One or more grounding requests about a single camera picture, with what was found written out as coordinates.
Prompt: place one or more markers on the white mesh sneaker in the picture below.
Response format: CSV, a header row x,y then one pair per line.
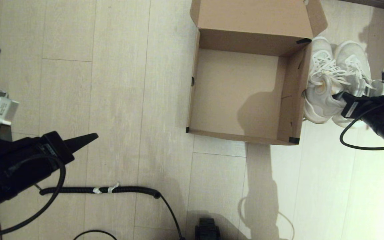
x,y
352,55
323,50

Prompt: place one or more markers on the dark wooden furniture edge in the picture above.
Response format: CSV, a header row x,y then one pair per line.
x,y
378,4

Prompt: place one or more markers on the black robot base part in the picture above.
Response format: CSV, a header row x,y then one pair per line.
x,y
207,230

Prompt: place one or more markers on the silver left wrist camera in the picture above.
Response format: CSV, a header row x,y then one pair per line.
x,y
3,111

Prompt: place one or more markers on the brown cardboard shoe box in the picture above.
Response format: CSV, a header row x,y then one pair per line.
x,y
238,93

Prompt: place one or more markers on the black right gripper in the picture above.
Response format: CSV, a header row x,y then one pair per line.
x,y
372,111

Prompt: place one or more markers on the white tape strip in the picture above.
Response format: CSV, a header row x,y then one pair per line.
x,y
97,190

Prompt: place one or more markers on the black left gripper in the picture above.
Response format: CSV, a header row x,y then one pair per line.
x,y
22,166

